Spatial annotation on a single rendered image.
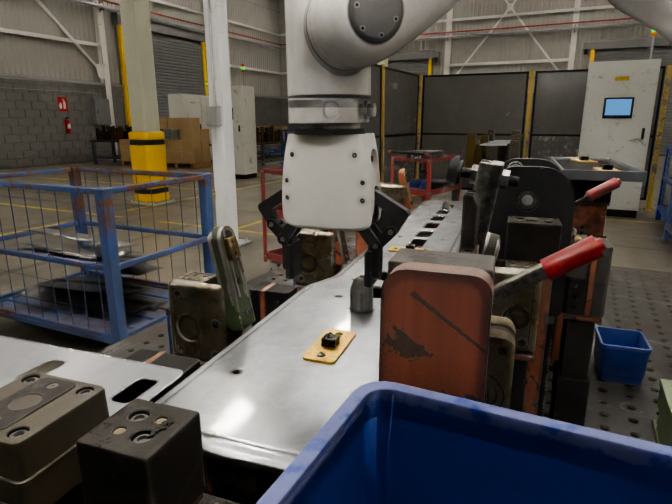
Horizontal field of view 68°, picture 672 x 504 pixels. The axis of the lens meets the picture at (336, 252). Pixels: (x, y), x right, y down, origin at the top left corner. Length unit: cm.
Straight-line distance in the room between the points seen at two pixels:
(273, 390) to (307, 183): 21
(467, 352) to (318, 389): 32
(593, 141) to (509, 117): 150
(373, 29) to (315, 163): 15
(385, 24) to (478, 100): 820
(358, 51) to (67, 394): 34
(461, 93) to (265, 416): 834
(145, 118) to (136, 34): 116
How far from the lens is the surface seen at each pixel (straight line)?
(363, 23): 43
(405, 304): 19
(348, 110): 49
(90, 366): 60
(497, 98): 858
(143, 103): 819
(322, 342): 58
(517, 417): 18
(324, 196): 51
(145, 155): 816
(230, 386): 52
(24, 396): 44
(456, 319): 19
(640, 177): 104
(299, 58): 50
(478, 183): 48
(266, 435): 44
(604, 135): 765
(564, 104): 847
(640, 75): 768
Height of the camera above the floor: 125
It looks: 15 degrees down
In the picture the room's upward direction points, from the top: straight up
